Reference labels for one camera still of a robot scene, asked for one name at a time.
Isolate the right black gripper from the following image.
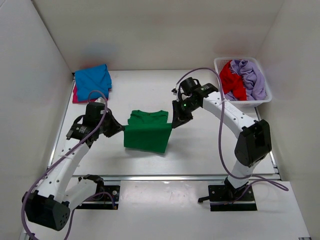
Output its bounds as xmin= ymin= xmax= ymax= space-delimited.
xmin=172 ymin=98 xmax=200 ymax=129

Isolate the green t shirt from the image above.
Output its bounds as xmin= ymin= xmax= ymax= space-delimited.
xmin=123 ymin=110 xmax=172 ymax=154

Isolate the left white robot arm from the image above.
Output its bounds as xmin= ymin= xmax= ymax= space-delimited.
xmin=22 ymin=102 xmax=125 ymax=231

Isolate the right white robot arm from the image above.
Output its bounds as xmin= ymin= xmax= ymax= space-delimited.
xmin=172 ymin=77 xmax=272 ymax=200

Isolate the folded pink t shirt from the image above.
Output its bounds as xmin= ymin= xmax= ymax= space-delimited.
xmin=72 ymin=83 xmax=101 ymax=104

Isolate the folded blue t shirt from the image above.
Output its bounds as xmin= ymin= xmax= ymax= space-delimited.
xmin=74 ymin=64 xmax=112 ymax=99

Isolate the red t shirt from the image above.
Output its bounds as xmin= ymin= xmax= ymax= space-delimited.
xmin=219 ymin=60 xmax=247 ymax=101

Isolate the lilac t shirt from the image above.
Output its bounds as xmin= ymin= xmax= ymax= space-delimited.
xmin=229 ymin=59 xmax=266 ymax=101

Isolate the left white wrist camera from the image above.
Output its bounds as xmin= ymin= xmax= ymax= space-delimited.
xmin=94 ymin=97 xmax=106 ymax=104

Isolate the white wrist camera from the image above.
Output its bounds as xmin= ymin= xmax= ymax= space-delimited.
xmin=171 ymin=85 xmax=180 ymax=102
xmin=94 ymin=97 xmax=106 ymax=104

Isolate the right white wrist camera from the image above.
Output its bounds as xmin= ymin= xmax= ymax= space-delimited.
xmin=171 ymin=85 xmax=180 ymax=102

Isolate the silver aluminium rail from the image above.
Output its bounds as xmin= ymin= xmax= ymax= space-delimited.
xmin=72 ymin=174 xmax=231 ymax=182

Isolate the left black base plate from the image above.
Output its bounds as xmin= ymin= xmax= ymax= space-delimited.
xmin=76 ymin=181 xmax=121 ymax=210

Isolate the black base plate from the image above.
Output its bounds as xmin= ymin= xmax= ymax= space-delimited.
xmin=76 ymin=181 xmax=121 ymax=210
xmin=197 ymin=183 xmax=258 ymax=212

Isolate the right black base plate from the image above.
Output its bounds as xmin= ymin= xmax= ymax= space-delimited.
xmin=197 ymin=183 xmax=258 ymax=212

